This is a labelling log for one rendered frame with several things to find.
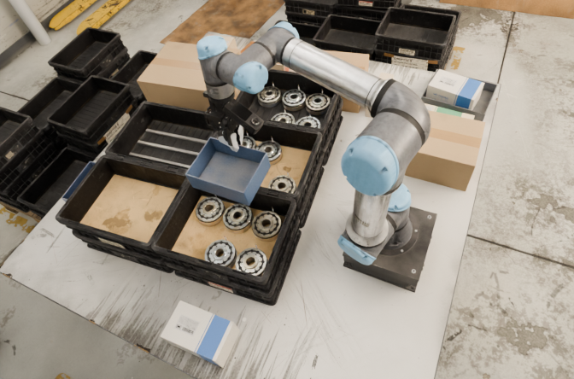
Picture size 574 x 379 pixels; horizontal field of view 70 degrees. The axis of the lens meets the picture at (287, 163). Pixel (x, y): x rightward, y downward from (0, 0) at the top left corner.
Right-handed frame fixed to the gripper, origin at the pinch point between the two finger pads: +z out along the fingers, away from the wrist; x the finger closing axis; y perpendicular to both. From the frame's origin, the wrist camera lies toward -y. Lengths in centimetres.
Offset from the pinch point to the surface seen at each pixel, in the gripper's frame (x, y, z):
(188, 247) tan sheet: 21.8, 12.5, 32.8
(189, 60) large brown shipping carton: -55, 65, 15
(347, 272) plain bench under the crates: 2, -38, 43
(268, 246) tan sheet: 10.3, -12.8, 31.2
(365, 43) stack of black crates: -164, 15, 53
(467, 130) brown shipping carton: -59, -60, 19
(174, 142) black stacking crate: -15, 46, 28
